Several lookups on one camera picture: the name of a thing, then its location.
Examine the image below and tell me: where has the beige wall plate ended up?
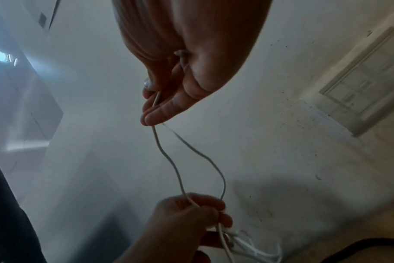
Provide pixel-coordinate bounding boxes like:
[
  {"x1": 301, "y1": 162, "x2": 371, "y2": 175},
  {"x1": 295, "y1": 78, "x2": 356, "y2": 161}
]
[{"x1": 319, "y1": 25, "x2": 394, "y2": 137}]

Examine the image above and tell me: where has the black USB cable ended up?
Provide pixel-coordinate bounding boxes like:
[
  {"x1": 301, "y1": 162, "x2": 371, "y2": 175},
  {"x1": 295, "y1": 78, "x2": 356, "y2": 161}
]
[{"x1": 326, "y1": 237, "x2": 394, "y2": 263}]

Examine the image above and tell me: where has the person's left hand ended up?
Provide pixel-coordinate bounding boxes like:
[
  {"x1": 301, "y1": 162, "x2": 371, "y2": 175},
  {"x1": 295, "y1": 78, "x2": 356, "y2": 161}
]
[{"x1": 114, "y1": 192, "x2": 234, "y2": 263}]

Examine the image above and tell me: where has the person's right hand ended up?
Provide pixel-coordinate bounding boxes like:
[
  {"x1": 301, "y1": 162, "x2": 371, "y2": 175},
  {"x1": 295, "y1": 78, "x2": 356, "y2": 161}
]
[{"x1": 111, "y1": 0, "x2": 274, "y2": 127}]

